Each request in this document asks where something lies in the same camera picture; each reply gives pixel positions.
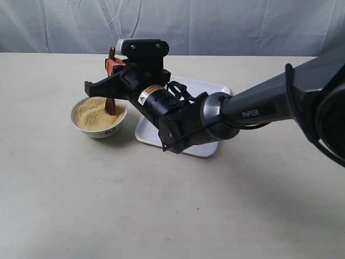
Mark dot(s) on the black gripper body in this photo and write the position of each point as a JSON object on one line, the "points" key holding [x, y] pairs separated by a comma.
{"points": [[152, 94]]}

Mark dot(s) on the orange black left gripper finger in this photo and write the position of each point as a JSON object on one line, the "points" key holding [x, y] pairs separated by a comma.
{"points": [[111, 63]]}

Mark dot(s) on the dark red wooden spoon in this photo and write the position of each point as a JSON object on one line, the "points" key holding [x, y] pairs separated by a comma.
{"points": [[110, 104]]}

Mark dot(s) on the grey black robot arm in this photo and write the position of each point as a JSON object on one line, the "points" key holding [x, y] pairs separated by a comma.
{"points": [[312, 94]]}

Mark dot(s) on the yellow grain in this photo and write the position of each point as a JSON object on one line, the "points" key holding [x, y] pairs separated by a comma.
{"points": [[91, 115]]}

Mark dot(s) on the white rectangular plastic tray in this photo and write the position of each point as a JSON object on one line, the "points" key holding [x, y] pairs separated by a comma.
{"points": [[146, 132]]}

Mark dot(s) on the white patterned ceramic bowl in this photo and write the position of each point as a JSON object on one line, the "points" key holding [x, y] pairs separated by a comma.
{"points": [[102, 133]]}

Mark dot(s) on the white wrinkled backdrop curtain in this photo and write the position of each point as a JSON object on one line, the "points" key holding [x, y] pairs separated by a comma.
{"points": [[216, 28]]}

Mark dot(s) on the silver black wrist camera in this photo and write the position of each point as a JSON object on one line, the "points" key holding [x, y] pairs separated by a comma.
{"points": [[147, 55]]}

